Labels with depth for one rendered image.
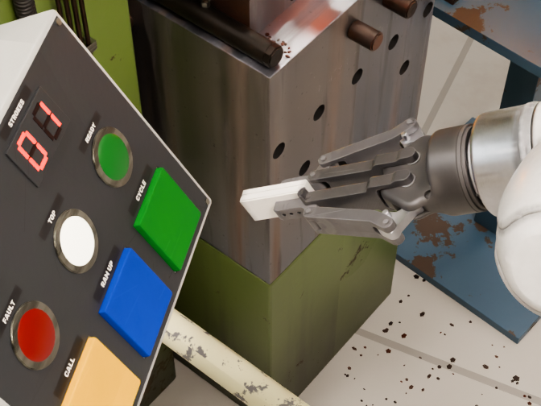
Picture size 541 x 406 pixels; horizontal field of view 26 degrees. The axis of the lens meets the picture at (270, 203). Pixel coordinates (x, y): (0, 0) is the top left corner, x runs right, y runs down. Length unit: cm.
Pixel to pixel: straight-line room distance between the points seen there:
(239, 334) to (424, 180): 100
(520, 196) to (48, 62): 48
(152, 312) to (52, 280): 13
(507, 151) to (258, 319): 98
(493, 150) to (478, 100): 172
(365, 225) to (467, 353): 128
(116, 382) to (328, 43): 60
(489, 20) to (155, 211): 85
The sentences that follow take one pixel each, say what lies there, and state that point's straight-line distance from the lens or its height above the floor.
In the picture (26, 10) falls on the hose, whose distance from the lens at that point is 130.
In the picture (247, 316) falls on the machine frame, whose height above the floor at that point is 34.
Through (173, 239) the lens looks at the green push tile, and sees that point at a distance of 115.
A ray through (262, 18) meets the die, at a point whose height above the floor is 93.
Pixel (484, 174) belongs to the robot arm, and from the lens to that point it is 95.
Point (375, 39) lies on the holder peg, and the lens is 151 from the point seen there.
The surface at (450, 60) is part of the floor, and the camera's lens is 275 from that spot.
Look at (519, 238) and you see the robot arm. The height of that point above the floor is 134.
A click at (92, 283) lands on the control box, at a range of 107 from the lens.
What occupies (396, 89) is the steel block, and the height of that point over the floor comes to 65.
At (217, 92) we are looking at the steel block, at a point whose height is 83.
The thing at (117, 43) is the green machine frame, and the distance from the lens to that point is 150.
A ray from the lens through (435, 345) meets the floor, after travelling 227.
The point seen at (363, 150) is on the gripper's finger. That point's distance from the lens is 106.
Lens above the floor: 193
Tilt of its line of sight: 52 degrees down
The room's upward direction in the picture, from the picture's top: straight up
